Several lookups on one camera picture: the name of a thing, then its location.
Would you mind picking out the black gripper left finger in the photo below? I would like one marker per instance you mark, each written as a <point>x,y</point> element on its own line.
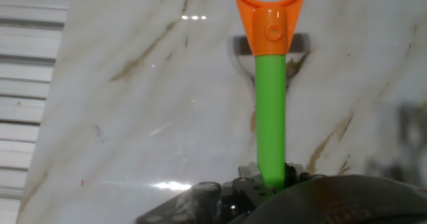
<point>200,204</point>

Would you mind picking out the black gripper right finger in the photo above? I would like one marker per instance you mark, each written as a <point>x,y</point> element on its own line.
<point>297,174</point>

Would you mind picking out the marble pattern table sheet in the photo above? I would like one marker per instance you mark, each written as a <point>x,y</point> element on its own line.
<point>166,117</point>

